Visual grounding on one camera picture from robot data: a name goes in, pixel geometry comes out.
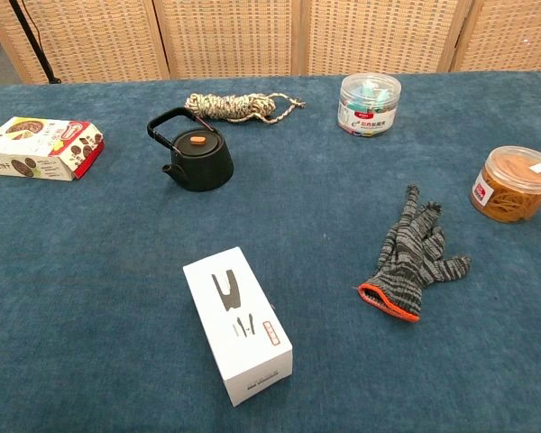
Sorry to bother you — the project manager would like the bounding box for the black tripod stand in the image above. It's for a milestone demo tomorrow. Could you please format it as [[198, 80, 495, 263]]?
[[7, 0, 62, 86]]

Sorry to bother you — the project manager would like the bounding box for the chocolate biscuit snack box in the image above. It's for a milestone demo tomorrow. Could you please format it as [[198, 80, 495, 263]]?
[[0, 115, 105, 182]]

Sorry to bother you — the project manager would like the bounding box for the black cast iron teapot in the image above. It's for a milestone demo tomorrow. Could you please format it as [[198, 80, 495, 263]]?
[[146, 106, 234, 193]]

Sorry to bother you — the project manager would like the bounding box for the beige braided rope bundle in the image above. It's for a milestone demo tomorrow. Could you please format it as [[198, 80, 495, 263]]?
[[184, 91, 307, 125]]

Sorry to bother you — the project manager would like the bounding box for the woven wooden folding screen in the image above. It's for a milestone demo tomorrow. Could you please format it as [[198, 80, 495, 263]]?
[[0, 0, 541, 85]]

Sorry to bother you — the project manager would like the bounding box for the white rectangular carton box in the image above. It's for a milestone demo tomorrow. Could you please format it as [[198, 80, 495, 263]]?
[[182, 245, 294, 408]]

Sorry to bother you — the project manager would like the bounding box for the black teapot lid orange knob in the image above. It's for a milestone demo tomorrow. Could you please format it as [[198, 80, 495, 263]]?
[[172, 128, 220, 158]]

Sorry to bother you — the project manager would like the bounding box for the grey striped knit glove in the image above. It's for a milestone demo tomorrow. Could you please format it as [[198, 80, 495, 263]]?
[[357, 183, 472, 324]]

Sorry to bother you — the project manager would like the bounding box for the blue carpet table cover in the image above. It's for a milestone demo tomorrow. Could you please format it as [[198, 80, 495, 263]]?
[[0, 70, 541, 433]]

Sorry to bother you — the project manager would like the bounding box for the clear jar of rubber bands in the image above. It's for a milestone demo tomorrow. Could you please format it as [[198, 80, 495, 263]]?
[[469, 145, 541, 224]]

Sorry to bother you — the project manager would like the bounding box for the clear jar of binder clips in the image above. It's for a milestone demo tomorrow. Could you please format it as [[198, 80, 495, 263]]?
[[336, 72, 402, 138]]

